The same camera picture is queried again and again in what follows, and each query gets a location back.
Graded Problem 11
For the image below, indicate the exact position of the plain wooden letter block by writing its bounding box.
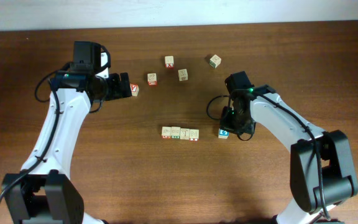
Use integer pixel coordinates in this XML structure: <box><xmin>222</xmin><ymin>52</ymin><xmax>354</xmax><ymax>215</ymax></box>
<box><xmin>178</xmin><ymin>69</ymin><xmax>188</xmax><ymax>81</ymax></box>

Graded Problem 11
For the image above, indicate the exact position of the wooden block number one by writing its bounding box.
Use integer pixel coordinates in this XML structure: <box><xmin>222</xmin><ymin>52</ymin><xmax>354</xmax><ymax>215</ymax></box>
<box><xmin>171</xmin><ymin>126</ymin><xmax>181</xmax><ymax>139</ymax></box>

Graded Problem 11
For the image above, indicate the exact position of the wooden block letter N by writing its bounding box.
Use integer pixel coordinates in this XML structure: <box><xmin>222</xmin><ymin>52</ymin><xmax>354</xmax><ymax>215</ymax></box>
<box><xmin>189</xmin><ymin>129</ymin><xmax>200</xmax><ymax>141</ymax></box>

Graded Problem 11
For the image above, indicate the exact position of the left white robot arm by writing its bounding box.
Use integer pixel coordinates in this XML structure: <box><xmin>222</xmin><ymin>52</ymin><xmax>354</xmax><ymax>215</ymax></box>
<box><xmin>0</xmin><ymin>41</ymin><xmax>132</xmax><ymax>224</ymax></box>

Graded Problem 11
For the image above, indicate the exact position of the wooden block red side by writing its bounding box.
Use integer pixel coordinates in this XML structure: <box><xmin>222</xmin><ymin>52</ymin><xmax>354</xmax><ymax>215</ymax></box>
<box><xmin>164</xmin><ymin>55</ymin><xmax>175</xmax><ymax>68</ymax></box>

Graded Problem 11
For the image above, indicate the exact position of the wooden block green side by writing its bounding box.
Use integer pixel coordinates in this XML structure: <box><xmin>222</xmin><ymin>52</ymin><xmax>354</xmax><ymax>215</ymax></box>
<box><xmin>209</xmin><ymin>55</ymin><xmax>222</xmax><ymax>68</ymax></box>

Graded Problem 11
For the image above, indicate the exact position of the wooden block letter T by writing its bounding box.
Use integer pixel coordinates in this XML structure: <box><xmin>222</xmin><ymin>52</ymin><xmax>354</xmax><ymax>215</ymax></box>
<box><xmin>180</xmin><ymin>128</ymin><xmax>190</xmax><ymax>140</ymax></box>

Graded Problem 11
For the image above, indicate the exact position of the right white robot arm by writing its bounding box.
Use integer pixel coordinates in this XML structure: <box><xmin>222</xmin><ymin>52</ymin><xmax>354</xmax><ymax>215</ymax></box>
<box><xmin>219</xmin><ymin>72</ymin><xmax>358</xmax><ymax>223</ymax></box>

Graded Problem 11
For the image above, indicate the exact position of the wooden block blue two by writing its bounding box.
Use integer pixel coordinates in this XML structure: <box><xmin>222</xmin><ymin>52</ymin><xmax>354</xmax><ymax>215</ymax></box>
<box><xmin>218</xmin><ymin>129</ymin><xmax>229</xmax><ymax>139</ymax></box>

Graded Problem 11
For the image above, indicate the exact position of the wooden block red bottom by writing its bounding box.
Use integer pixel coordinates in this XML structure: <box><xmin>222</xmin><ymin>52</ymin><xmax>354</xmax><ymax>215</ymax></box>
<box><xmin>147</xmin><ymin>73</ymin><xmax>157</xmax><ymax>86</ymax></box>

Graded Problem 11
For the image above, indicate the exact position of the wooden block number four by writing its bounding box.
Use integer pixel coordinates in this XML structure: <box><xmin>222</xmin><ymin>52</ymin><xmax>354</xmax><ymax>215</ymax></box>
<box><xmin>161</xmin><ymin>126</ymin><xmax>172</xmax><ymax>139</ymax></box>

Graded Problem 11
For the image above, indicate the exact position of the wooden block red A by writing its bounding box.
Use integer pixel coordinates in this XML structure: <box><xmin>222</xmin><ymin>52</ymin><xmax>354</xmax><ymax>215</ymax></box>
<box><xmin>130</xmin><ymin>84</ymin><xmax>139</xmax><ymax>96</ymax></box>

